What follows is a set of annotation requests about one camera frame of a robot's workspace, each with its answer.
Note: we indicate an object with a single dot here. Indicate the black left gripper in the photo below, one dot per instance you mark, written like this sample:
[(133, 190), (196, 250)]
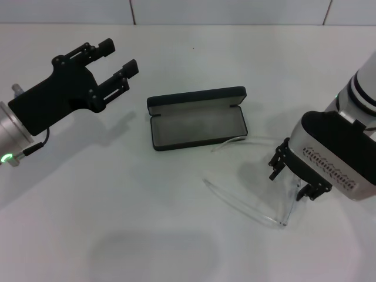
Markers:
[(58, 91)]

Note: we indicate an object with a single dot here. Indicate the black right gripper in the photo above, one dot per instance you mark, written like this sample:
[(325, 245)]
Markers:
[(305, 171)]

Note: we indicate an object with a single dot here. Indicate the clear white glasses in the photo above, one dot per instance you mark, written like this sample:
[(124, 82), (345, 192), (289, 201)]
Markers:
[(255, 213)]

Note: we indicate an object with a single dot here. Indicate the black glasses case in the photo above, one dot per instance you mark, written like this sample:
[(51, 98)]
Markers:
[(196, 126)]

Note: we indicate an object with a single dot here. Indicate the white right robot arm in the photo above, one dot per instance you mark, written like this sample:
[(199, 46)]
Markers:
[(367, 79)]

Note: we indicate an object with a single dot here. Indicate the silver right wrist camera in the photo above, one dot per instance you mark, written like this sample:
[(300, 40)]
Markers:
[(332, 164)]

